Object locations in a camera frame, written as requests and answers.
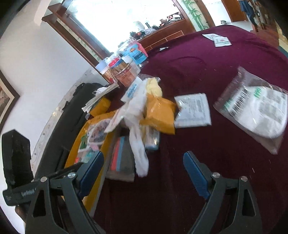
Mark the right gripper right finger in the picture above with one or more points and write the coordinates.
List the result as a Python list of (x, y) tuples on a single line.
[(243, 215)]

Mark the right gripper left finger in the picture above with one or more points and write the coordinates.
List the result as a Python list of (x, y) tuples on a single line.
[(57, 206)]

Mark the large bagged N95 mask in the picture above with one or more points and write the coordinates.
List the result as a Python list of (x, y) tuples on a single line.
[(256, 107)]

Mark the white towel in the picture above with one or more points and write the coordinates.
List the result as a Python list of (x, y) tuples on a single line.
[(131, 113)]

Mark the small blue white sachet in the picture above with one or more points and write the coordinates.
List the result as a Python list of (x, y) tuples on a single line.
[(131, 90)]

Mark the yellow towel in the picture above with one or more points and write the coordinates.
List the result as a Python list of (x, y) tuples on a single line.
[(153, 88)]

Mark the bag of coloured felt sheets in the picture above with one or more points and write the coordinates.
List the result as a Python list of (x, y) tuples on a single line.
[(122, 164)]

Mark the black suitcase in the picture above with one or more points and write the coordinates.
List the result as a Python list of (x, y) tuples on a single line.
[(66, 130)]

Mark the small bagged N95 mask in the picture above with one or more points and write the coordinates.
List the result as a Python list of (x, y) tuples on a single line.
[(193, 111)]

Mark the stack of papers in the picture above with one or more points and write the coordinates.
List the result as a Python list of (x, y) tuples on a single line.
[(101, 92)]

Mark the orange plastic packet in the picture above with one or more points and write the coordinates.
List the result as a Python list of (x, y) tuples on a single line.
[(159, 114)]

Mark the maroon velvet tablecloth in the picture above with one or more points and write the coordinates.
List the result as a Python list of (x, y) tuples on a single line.
[(165, 201)]

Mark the red-lidded clear jar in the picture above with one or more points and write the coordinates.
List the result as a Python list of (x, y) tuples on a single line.
[(123, 71)]

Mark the white paper card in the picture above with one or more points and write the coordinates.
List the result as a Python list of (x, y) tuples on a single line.
[(221, 41), (211, 36)]

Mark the wooden cabinet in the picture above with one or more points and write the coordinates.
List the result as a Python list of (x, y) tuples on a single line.
[(167, 33)]

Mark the picture frame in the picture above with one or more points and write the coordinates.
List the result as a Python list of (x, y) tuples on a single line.
[(9, 97)]

